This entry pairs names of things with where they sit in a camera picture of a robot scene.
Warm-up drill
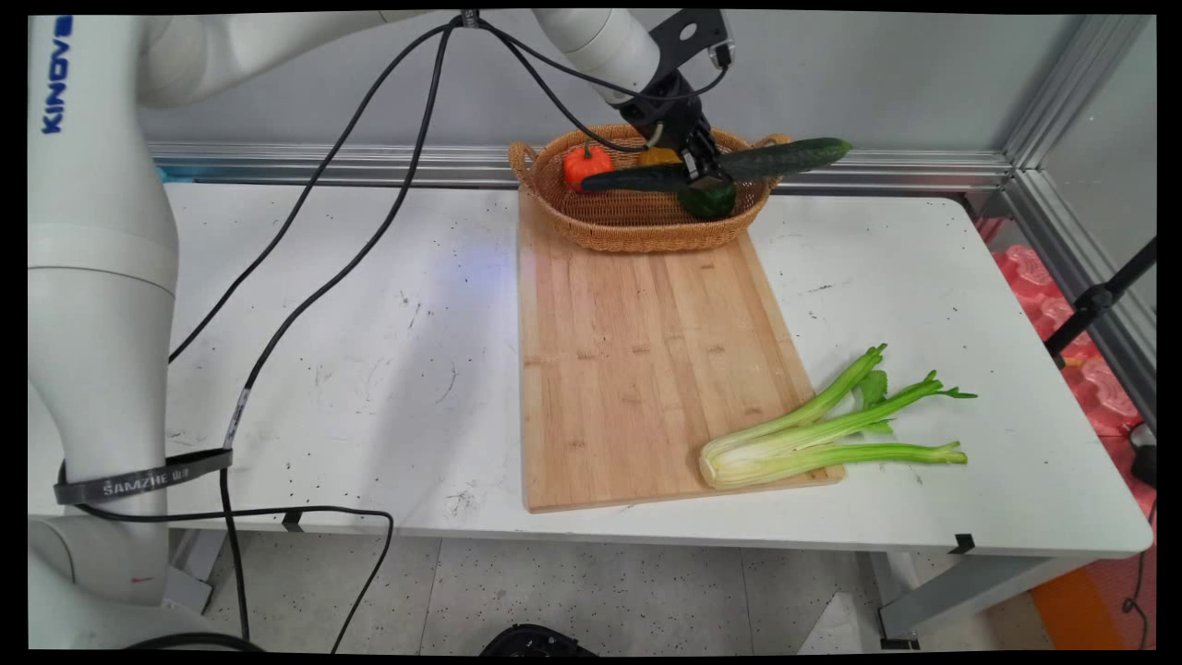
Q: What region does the grey SAMZHE velcro strap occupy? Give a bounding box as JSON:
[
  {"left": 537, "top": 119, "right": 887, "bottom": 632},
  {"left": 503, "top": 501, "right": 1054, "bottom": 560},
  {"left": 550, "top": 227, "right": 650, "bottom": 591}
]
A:
[{"left": 54, "top": 448, "right": 234, "bottom": 505}]

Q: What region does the black camera cable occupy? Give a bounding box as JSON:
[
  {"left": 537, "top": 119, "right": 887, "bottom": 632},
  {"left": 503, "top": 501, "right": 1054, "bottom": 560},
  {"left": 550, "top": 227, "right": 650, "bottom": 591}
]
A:
[{"left": 220, "top": 14, "right": 732, "bottom": 643}]

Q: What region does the orange toy pumpkin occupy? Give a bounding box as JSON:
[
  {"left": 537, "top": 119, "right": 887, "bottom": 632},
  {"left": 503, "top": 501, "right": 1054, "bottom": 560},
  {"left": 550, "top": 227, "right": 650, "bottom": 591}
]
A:
[{"left": 563, "top": 140, "right": 615, "bottom": 193}]

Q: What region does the woven wicker basket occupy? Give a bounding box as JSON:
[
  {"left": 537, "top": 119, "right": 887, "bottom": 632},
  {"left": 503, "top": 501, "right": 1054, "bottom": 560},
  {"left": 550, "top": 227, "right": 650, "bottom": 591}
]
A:
[{"left": 509, "top": 123, "right": 795, "bottom": 254}]

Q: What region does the green toy bell pepper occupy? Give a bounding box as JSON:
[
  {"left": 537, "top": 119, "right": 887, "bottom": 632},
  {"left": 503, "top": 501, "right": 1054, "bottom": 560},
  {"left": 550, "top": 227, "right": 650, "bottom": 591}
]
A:
[{"left": 679, "top": 180, "right": 738, "bottom": 221}]

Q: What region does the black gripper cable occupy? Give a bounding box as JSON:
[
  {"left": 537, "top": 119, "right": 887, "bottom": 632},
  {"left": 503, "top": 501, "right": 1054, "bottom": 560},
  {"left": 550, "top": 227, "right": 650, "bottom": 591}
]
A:
[{"left": 168, "top": 11, "right": 652, "bottom": 364}]

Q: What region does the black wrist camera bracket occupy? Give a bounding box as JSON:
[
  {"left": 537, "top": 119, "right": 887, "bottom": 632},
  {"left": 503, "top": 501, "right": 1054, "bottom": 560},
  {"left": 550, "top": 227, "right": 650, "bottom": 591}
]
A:
[{"left": 646, "top": 9, "right": 737, "bottom": 71}]

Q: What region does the black looping cable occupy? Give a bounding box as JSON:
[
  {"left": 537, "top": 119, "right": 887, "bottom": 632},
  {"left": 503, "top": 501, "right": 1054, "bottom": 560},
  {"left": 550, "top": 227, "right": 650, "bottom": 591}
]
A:
[{"left": 88, "top": 505, "right": 395, "bottom": 653}]

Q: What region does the green celery bunch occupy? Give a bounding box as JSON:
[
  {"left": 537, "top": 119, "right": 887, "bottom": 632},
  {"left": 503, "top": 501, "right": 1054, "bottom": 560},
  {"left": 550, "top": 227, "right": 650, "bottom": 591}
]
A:
[{"left": 699, "top": 344, "right": 978, "bottom": 490}]

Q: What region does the red foam floor mat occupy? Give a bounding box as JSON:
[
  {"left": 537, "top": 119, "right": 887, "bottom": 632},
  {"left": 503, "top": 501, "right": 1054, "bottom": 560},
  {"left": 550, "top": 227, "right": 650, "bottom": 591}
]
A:
[{"left": 974, "top": 217, "right": 1157, "bottom": 647}]

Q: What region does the bamboo cutting board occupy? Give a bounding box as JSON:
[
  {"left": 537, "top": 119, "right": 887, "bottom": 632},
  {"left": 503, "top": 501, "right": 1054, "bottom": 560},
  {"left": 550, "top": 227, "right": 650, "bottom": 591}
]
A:
[{"left": 517, "top": 189, "right": 848, "bottom": 514}]

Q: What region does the grey metal table leg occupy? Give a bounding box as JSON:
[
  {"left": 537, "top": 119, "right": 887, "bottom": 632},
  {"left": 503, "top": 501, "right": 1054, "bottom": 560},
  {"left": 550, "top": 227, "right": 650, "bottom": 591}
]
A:
[
  {"left": 873, "top": 552, "right": 1100, "bottom": 652},
  {"left": 164, "top": 528, "right": 227, "bottom": 615}
]

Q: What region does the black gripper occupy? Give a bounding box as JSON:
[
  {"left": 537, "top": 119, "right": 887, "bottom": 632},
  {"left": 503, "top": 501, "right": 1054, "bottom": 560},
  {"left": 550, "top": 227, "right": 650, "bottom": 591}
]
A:
[{"left": 617, "top": 72, "right": 733, "bottom": 187}]

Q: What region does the aluminium frame rail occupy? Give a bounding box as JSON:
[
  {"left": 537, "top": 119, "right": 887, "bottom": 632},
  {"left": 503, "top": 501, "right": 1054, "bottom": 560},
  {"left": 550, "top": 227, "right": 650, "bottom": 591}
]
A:
[
  {"left": 1002, "top": 171, "right": 1157, "bottom": 430},
  {"left": 148, "top": 141, "right": 1013, "bottom": 195}
]

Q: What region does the dark green cucumber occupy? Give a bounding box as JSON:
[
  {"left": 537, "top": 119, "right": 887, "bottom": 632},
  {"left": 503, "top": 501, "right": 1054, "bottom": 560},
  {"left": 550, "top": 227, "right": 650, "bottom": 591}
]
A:
[{"left": 580, "top": 138, "right": 853, "bottom": 194}]

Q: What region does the aluminium frame post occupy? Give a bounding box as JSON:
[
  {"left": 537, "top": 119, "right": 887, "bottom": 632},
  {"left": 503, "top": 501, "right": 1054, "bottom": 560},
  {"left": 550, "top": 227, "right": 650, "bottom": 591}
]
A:
[{"left": 1005, "top": 14, "right": 1155, "bottom": 172}]

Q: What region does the black tripod leg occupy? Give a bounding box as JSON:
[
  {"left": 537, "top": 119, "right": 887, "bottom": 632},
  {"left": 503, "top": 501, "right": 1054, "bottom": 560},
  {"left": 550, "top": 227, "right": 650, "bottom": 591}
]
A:
[{"left": 1043, "top": 238, "right": 1157, "bottom": 370}]

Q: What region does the small black device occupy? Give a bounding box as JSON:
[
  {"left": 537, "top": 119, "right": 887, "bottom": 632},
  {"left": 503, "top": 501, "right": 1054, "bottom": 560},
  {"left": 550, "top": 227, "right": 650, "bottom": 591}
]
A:
[{"left": 1131, "top": 425, "right": 1157, "bottom": 490}]

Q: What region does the black round floor object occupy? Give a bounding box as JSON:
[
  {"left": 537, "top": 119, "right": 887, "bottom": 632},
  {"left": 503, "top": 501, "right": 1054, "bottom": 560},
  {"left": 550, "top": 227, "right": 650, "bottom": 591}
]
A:
[{"left": 480, "top": 623, "right": 597, "bottom": 657}]

